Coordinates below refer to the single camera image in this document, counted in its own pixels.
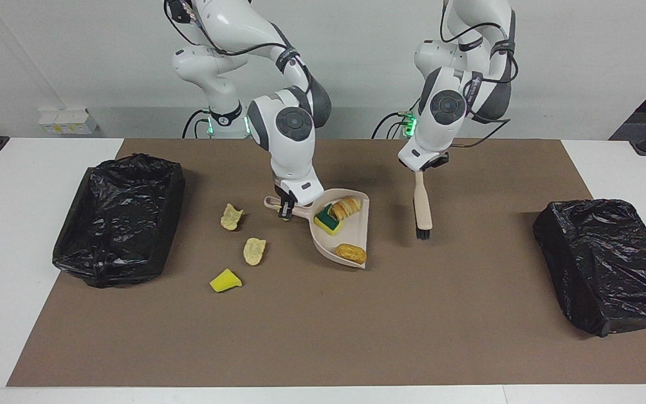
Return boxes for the yellow sponge piece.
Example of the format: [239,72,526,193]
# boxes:
[209,269,243,293]

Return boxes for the beige plastic dustpan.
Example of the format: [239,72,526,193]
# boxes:
[263,189,371,270]

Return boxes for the brown oval foam lump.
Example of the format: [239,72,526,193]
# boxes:
[335,243,368,265]

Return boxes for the white wall socket box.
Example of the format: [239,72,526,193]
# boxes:
[38,108,99,135]

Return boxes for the beige foam chunk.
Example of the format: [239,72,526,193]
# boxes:
[220,203,244,231]
[243,238,267,267]

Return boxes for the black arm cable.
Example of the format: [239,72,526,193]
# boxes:
[441,0,520,149]
[165,0,312,96]

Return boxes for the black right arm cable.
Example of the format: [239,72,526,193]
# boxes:
[165,0,312,96]

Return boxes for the brown table mat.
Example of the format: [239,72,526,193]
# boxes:
[6,139,646,388]

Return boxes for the green and yellow sponge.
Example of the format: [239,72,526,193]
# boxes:
[313,203,344,236]

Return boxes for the beige hand brush black bristles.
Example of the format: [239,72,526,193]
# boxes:
[413,170,433,241]

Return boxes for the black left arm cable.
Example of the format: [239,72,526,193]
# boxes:
[441,0,520,149]

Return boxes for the black bag-lined bin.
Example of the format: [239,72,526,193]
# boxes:
[533,199,646,338]
[52,153,186,288]

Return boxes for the orange striped sponge piece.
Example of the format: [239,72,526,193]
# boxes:
[330,196,362,221]

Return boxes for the black base cable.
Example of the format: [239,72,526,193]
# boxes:
[372,111,413,139]
[182,109,211,139]

